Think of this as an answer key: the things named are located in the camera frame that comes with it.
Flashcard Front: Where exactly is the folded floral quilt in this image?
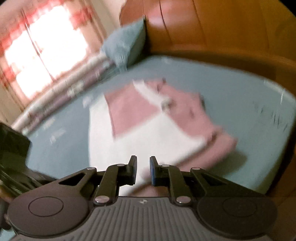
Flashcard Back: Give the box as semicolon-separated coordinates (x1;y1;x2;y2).
11;52;115;135

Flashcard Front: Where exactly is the teal pillow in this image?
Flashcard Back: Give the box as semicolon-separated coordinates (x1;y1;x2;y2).
101;18;146;71

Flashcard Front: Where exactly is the pink and white knit sweater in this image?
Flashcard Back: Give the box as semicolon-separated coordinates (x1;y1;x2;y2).
88;79;237;196

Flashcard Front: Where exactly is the wooden headboard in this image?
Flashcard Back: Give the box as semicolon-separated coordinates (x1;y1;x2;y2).
119;1;295;94

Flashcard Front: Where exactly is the pink window curtain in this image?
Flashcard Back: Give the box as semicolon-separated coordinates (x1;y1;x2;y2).
1;1;106;108

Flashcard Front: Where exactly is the teal floral bed sheet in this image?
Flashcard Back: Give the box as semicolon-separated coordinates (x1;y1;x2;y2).
0;54;296;241

